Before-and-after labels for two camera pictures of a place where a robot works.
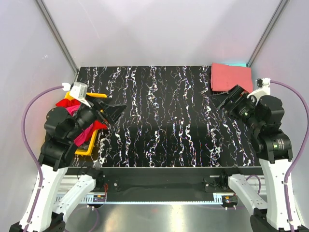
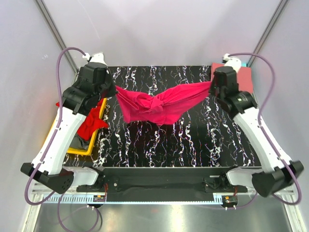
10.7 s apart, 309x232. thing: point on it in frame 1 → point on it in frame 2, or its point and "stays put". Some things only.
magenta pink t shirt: (82, 138) → (160, 108)
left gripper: (112, 112) → (113, 91)
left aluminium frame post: (43, 6) stays put
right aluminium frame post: (279, 10) stays put
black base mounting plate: (165, 183) stays put
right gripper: (237, 94) → (212, 92)
